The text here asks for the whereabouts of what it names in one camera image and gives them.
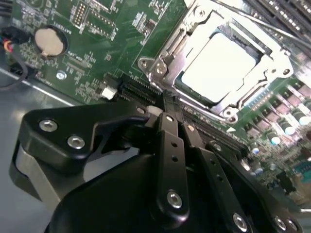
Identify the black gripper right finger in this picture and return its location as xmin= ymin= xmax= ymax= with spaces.
xmin=172 ymin=97 xmax=306 ymax=233

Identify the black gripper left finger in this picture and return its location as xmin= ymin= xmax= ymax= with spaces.
xmin=9 ymin=91 xmax=191 ymax=230

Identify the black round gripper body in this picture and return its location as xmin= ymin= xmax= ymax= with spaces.
xmin=43 ymin=152 xmax=230 ymax=233

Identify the silver square CPU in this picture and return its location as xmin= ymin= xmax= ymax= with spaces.
xmin=179 ymin=31 xmax=259 ymax=104

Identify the metal socket cover frame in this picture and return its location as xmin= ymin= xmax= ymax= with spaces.
xmin=155 ymin=7 xmax=294 ymax=122

